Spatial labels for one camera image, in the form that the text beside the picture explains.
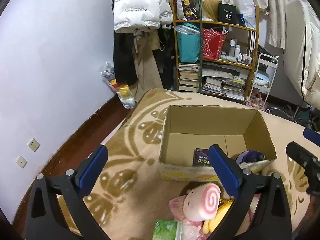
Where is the yellow round plush keychain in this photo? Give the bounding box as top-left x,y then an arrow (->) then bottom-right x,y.
202,198 -> 233,235

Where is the pink swirl roll plush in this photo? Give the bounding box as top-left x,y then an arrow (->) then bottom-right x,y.
183,183 -> 221,222

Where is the pink tissue pack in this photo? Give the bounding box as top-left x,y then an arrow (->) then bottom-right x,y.
169,195 -> 207,240

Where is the green tissue pack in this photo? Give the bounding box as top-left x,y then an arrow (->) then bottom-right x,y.
152,220 -> 183,240

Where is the purple round plush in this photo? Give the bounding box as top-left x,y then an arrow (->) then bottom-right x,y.
235,150 -> 265,164

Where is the dark Face booklet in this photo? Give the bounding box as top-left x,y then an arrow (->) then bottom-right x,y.
193,148 -> 211,166

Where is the white rolling cart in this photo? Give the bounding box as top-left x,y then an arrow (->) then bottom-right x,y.
245,53 -> 278,111

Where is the beige patterned carpet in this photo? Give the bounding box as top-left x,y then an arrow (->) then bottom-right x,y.
56,87 -> 320,240

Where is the pile of books right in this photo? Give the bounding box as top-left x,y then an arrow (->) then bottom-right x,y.
201,62 -> 249,102

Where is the white softbox light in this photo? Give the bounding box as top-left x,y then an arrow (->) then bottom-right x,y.
284,0 -> 319,109

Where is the open cardboard box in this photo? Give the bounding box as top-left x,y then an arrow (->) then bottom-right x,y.
159,105 -> 277,182

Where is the wooden bookshelf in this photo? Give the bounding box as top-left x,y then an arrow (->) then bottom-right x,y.
170,0 -> 259,103

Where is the stack of books left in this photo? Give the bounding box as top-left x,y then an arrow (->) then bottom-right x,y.
177,63 -> 200,92

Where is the red gift bag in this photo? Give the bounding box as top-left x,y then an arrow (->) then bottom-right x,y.
202,29 -> 226,60

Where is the black box number 40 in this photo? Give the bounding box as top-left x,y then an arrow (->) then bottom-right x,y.
218,3 -> 237,24

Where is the plastic bag of snacks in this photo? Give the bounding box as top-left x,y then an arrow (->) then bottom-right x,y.
99,61 -> 136,109

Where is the teal bag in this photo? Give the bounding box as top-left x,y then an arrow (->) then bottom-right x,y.
175,23 -> 200,63

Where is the blonde wig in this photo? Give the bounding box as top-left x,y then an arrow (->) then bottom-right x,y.
199,0 -> 220,22

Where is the black hanging garment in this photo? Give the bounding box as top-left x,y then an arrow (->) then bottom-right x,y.
113,32 -> 138,86

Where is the beige trench coat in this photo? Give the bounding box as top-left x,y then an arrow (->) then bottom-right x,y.
130,30 -> 163,102

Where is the white puffer jacket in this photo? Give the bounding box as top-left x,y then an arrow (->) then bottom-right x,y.
113,0 -> 173,34

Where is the lower wall socket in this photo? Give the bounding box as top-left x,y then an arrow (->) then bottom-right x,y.
16,156 -> 28,168

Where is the wall socket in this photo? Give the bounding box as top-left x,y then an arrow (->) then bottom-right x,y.
16,156 -> 28,168
27,138 -> 40,152

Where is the upper wall socket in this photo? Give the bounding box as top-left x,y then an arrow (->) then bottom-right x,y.
27,138 -> 40,152

